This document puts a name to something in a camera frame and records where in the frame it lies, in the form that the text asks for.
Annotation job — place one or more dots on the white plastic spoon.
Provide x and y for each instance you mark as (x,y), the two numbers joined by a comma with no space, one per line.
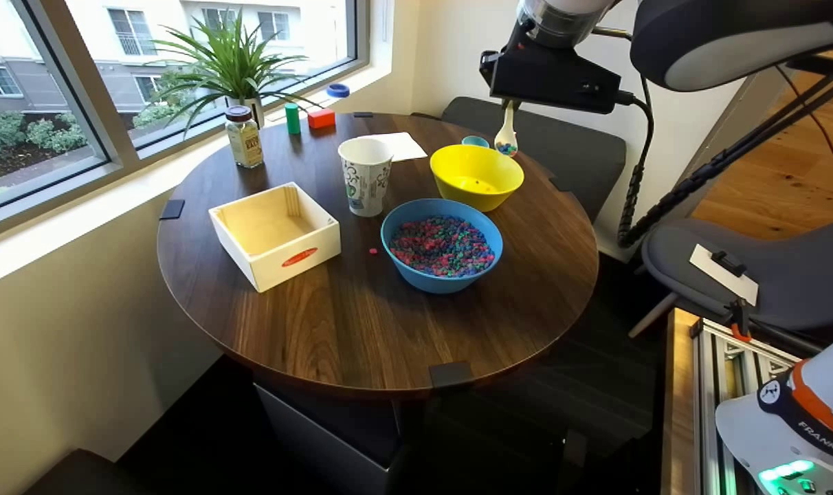
(507,134)

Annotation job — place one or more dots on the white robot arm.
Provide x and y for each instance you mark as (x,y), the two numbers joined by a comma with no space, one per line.
(692,45)

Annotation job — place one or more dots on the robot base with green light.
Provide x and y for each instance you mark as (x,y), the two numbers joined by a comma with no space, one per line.
(783,434)

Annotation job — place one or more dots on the blue bowl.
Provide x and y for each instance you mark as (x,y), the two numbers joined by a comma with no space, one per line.
(425,207)

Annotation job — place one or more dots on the colourful cereal in blue bowl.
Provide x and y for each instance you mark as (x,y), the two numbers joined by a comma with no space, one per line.
(442,246)

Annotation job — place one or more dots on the yellow bowl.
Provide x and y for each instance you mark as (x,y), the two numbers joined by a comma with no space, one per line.
(475,173)

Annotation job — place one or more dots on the patterned paper cup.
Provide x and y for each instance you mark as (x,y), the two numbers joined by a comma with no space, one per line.
(368,173)

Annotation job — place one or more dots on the white paper napkin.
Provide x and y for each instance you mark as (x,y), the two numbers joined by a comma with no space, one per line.
(395,147)

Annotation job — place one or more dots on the white wooden box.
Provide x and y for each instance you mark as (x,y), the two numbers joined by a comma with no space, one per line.
(276,233)

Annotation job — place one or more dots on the blue cap on windowsill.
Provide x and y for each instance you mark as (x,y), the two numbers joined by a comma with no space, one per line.
(339,88)

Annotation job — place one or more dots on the green block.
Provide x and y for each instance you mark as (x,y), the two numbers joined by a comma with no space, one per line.
(292,118)

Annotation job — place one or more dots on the dark grey bench cushion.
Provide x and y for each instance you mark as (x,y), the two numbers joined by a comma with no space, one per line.
(573,156)

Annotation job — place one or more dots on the glass jar with dark lid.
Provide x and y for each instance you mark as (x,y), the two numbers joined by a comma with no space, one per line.
(244,134)

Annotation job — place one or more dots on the potted green plant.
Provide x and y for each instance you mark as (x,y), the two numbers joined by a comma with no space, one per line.
(223,60)

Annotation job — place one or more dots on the grey office chair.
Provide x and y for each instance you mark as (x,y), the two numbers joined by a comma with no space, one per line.
(780,287)

